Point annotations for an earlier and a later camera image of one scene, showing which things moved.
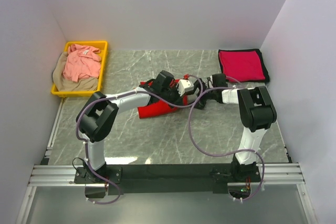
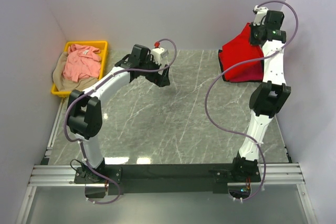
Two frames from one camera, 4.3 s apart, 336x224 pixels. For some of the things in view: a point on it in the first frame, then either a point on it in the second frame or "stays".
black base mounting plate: x=157 y=179 stays
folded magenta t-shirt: x=241 y=65 stays
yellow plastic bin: x=103 y=46 stays
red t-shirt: x=159 y=108 → x=238 y=49
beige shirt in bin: x=61 y=83 stays
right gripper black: x=200 y=103 → x=252 y=41
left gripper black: x=179 y=100 → x=160 y=80
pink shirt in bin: x=82 y=62 stays
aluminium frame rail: x=271 y=173 stays
